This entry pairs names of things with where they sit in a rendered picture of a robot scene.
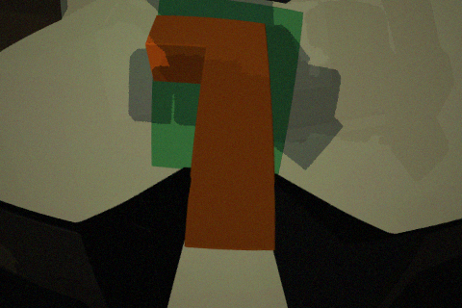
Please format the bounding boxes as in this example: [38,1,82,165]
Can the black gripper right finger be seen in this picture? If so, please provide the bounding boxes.
[273,173,462,308]

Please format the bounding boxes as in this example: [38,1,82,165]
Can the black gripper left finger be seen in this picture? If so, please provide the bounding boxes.
[0,168,192,308]

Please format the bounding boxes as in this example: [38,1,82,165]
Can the orange l-shaped part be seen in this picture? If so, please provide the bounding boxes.
[145,15,276,250]

